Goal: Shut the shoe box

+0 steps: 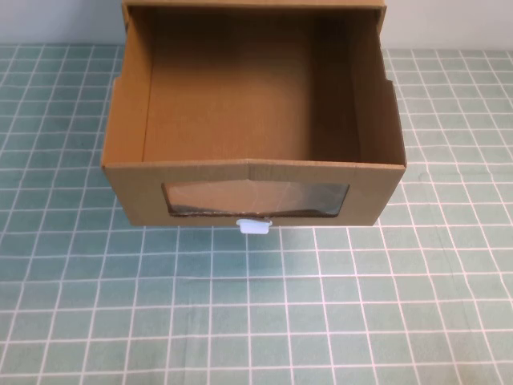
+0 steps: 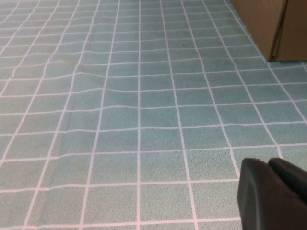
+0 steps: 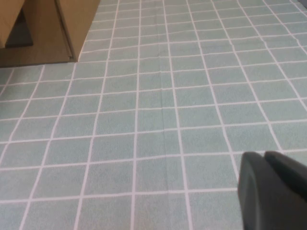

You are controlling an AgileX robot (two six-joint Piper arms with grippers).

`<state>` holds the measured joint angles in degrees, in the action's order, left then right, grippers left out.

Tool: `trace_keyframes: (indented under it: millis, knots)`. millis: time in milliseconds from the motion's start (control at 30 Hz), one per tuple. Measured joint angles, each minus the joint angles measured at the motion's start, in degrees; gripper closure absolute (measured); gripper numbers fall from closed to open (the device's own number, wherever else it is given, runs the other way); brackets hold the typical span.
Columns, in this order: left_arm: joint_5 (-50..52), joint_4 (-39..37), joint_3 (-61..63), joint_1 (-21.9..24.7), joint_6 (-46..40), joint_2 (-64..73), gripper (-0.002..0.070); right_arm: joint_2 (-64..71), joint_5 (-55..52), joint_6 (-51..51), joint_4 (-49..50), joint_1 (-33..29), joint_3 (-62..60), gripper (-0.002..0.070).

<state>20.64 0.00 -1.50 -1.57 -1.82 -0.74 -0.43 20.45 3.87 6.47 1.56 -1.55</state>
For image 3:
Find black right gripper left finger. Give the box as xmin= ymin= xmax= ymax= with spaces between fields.
xmin=237 ymin=150 xmax=274 ymax=230

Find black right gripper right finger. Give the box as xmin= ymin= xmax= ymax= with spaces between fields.
xmin=264 ymin=150 xmax=307 ymax=230

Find empty cardboard shoe box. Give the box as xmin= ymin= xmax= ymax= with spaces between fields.
xmin=0 ymin=0 xmax=101 ymax=69

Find green checked tablecloth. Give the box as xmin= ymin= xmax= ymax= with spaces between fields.
xmin=0 ymin=0 xmax=307 ymax=230

